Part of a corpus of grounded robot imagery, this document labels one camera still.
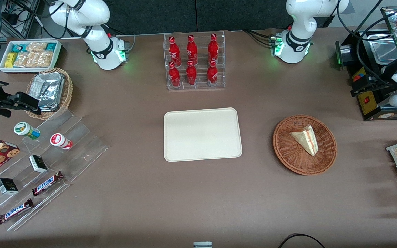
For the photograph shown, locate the cream plastic serving tray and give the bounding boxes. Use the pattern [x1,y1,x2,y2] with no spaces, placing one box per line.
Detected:
[164,107,243,162]

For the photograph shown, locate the small black box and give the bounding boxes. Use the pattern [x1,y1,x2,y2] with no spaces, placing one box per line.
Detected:
[29,155,49,173]
[0,178,19,195]

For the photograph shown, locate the round brown wicker basket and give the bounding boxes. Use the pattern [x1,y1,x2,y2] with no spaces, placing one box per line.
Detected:
[273,115,337,176]

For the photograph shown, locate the clear acrylic bottle rack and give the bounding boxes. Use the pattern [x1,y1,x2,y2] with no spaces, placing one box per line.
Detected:
[163,31,226,91]

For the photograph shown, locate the triangle sandwich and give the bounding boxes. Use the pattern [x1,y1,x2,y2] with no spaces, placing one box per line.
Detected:
[289,125,319,156]

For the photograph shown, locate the clear bag of crackers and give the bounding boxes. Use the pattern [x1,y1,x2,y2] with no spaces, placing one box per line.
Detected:
[13,52,35,68]
[33,51,54,68]
[26,42,48,54]

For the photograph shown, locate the steel food pan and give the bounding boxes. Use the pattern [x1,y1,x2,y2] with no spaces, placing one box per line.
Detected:
[367,32,397,66]

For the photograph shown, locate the silver foil packet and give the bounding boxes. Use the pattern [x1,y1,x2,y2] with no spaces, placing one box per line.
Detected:
[37,100,62,112]
[30,72,65,104]

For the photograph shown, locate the black food warmer cabinet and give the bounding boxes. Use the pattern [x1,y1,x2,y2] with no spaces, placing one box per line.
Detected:
[335,6,397,121]

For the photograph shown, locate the green lid yogurt cup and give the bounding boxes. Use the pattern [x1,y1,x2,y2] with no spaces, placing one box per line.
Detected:
[14,122,41,140]

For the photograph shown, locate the red lid yogurt cup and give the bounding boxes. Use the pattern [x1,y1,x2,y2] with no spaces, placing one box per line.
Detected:
[50,133,73,150]

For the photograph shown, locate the yellow snack packet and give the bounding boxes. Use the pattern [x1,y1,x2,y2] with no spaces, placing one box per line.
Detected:
[5,52,17,69]

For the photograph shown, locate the white rectangular snack bin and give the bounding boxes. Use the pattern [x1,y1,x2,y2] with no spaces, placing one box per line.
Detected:
[0,40,62,74]

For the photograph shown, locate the black floor cable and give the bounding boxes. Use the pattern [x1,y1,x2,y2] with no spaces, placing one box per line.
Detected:
[278,233,327,248]

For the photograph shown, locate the oval light wicker basket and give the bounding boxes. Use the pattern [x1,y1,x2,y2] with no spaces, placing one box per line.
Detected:
[26,68,74,120]

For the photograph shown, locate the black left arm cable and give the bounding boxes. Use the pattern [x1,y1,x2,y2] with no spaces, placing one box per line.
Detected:
[336,0,397,88]

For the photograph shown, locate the snickers chocolate bar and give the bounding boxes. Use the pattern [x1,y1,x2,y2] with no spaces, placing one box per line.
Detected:
[31,171,64,197]
[0,199,34,225]

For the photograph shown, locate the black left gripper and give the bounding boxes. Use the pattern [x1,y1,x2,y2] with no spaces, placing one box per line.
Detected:
[351,74,394,97]

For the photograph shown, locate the red cola bottle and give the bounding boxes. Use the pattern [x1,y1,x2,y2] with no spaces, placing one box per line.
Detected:
[168,36,182,66]
[208,33,219,64]
[168,61,181,88]
[186,35,199,65]
[186,60,198,86]
[207,60,219,87]

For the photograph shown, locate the clear acrylic stepped stand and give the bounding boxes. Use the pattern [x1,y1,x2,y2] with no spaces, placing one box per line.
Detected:
[0,108,109,232]

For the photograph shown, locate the black background cable bundle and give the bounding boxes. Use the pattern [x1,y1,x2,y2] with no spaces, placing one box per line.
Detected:
[0,0,69,39]

